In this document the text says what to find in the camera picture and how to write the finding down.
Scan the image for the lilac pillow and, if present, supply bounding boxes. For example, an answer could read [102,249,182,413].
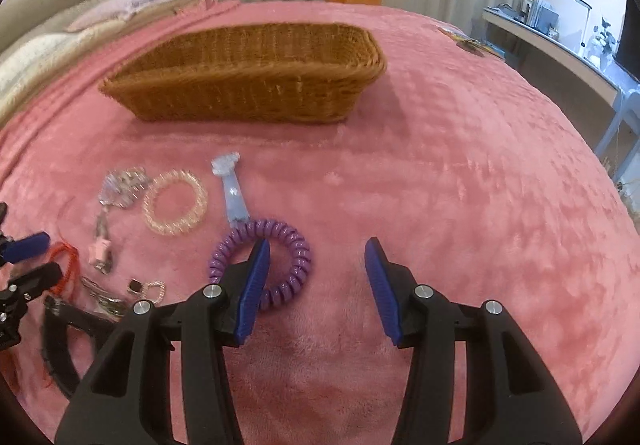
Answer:
[66,0,182,32]

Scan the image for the white desk lamp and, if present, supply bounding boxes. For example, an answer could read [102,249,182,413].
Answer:
[574,0,592,57]

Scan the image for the peach beaded bracelet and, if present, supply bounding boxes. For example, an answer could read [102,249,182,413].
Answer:
[141,169,208,237]

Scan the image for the clear crystal bracelet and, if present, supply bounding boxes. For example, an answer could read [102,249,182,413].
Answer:
[98,166,153,210]

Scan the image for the light blue hair clip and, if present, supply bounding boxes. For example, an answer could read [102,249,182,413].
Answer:
[212,153,250,228]

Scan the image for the brown wicker basket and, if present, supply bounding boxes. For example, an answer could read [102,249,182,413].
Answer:
[100,23,386,124]

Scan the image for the small potted plant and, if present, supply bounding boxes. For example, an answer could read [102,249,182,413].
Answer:
[594,17,617,70]

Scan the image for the purple spiral hair tie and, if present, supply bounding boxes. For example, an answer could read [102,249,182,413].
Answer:
[207,218,313,312]

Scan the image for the pink plush blanket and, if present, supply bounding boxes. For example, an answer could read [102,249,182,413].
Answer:
[1,1,639,444]

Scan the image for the red string bracelet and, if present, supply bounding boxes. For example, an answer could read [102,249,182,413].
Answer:
[46,240,83,301]

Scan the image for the light blue chair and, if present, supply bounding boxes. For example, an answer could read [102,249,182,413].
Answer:
[593,84,640,184]

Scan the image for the colourful packet on bed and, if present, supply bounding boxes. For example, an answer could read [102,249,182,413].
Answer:
[438,26,504,61]

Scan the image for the black television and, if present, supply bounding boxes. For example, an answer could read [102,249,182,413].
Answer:
[615,0,640,80]

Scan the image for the white wall desk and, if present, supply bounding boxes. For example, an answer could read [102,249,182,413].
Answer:
[482,8,623,107]

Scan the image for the white dotted pillow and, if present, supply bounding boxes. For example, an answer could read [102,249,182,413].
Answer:
[1,32,75,102]

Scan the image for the black wrist watch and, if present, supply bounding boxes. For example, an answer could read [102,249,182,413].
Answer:
[41,295,116,399]

